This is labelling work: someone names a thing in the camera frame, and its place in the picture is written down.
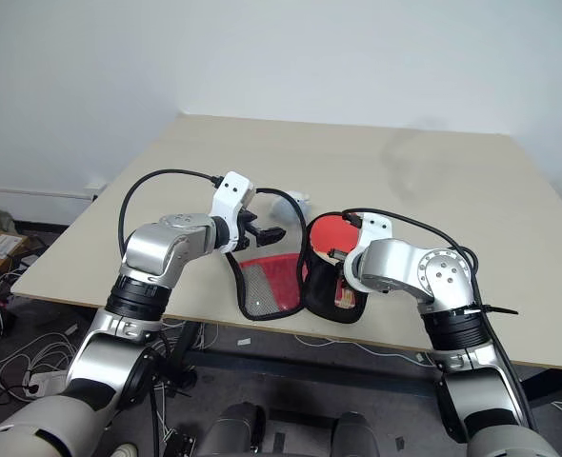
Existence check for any white power strip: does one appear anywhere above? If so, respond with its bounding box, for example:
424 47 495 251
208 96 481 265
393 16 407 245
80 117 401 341
22 369 69 399

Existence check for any black cable tie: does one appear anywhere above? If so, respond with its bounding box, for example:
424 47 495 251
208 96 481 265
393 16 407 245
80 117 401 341
461 304 520 318

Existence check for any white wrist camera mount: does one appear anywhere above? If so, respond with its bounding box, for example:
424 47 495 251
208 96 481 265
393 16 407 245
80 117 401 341
343 212 395 292
211 170 256 252

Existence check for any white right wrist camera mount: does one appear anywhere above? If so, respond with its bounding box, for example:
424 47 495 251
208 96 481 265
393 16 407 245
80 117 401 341
343 212 395 292

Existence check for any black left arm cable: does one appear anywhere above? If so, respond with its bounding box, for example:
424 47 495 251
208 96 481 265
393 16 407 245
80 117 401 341
119 168 225 248

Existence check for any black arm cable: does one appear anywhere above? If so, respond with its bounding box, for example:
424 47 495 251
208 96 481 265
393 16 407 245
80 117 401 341
341 207 542 432
119 168 225 248

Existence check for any red table tennis paddle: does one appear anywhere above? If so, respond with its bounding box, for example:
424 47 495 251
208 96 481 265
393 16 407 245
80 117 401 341
308 213 364 308

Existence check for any black metal table frame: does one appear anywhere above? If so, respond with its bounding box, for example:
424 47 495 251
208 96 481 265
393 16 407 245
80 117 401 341
166 321 562 411

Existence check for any red black paddle case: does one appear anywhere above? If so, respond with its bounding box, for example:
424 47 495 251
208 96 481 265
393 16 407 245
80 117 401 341
223 188 373 327

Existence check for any white floor cable tangle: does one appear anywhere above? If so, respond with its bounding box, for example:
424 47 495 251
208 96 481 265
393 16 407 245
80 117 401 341
0 285 96 420

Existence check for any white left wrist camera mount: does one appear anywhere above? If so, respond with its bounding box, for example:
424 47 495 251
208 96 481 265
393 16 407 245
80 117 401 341
211 170 256 252

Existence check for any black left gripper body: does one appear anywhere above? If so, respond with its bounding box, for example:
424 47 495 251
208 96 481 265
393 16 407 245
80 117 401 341
235 209 264 251

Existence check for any white crumpled plastic object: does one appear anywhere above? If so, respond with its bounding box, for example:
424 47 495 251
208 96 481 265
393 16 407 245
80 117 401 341
270 189 313 222

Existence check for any small black circuit board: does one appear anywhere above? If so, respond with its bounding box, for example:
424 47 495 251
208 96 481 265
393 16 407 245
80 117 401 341
163 427 200 457

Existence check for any white wall cable duct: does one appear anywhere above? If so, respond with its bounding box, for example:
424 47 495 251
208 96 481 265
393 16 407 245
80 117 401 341
0 184 94 200

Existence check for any dark rounded grey shape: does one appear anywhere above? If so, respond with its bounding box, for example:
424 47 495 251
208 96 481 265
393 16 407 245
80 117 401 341
198 402 268 457
331 410 388 457

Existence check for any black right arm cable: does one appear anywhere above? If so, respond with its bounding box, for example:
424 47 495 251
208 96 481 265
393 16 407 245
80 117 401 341
341 207 542 432

